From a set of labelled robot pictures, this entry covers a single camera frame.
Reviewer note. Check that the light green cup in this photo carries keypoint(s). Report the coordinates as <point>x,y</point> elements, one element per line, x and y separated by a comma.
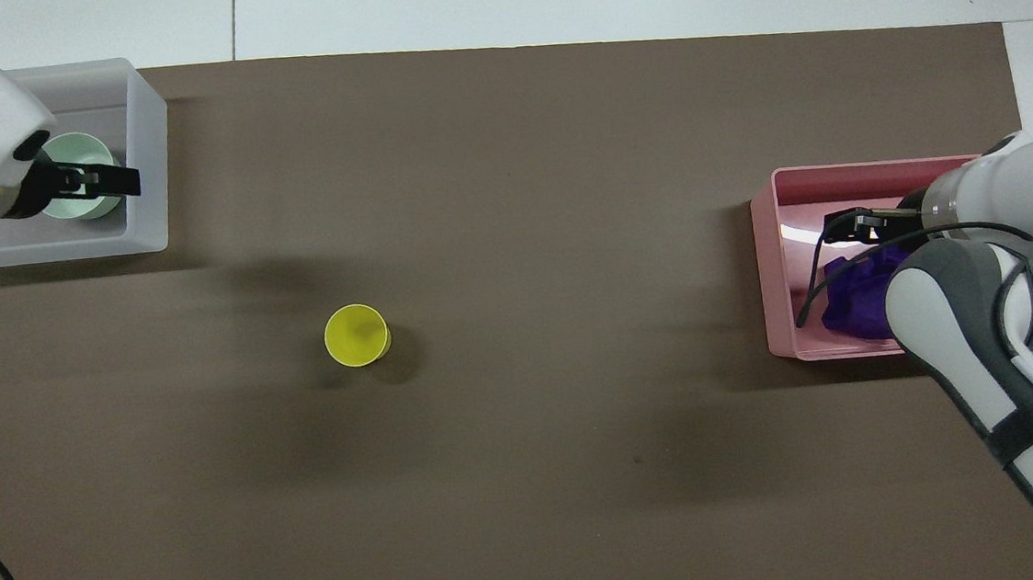
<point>95,207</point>

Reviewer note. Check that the yellow cup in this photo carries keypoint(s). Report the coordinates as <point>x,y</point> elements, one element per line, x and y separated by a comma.
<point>354,334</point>

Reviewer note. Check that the pink plastic bin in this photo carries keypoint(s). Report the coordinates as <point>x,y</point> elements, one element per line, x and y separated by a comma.
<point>778,269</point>

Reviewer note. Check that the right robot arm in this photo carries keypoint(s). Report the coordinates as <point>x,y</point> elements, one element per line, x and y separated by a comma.
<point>988,308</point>

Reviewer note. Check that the purple cloth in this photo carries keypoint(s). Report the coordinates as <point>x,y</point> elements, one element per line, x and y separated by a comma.
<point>858,300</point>

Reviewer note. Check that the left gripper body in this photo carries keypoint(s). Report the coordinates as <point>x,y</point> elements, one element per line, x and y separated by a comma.
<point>34,188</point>

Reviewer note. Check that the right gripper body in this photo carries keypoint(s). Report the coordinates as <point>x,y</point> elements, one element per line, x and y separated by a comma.
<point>906,221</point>

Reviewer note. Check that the translucent white plastic bin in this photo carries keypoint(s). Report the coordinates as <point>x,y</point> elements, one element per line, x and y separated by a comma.
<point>142,153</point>

